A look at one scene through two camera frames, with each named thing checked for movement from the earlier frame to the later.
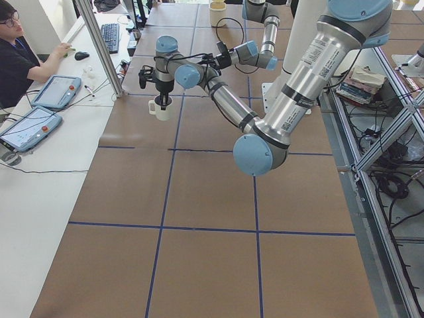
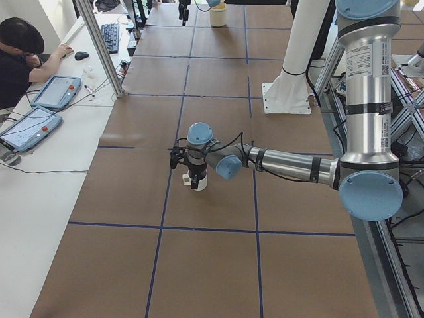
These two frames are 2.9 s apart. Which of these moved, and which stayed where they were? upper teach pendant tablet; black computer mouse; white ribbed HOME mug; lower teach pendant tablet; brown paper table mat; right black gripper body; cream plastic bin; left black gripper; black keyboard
Moved: right black gripper body; white ribbed HOME mug; left black gripper
Stayed: black keyboard; upper teach pendant tablet; brown paper table mat; lower teach pendant tablet; black computer mouse; cream plastic bin
